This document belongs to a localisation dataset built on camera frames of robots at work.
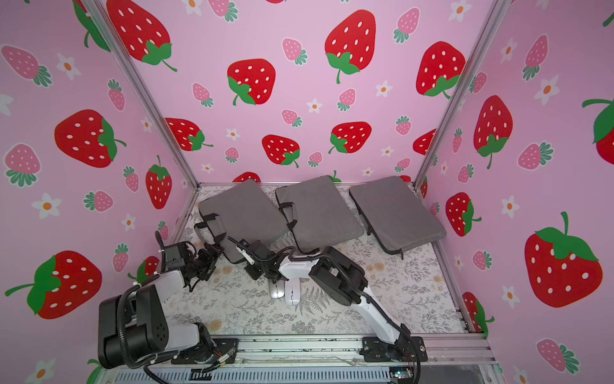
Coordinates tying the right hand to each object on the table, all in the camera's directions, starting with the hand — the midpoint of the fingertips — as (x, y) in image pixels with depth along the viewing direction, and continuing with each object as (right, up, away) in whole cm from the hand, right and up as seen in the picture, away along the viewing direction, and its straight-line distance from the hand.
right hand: (245, 268), depth 92 cm
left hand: (-10, +5, 0) cm, 11 cm away
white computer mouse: (+20, -6, -8) cm, 22 cm away
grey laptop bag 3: (-5, +22, +14) cm, 26 cm away
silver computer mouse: (+14, -6, -7) cm, 17 cm away
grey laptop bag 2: (+63, +19, +12) cm, 67 cm away
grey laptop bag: (+28, +21, +13) cm, 37 cm away
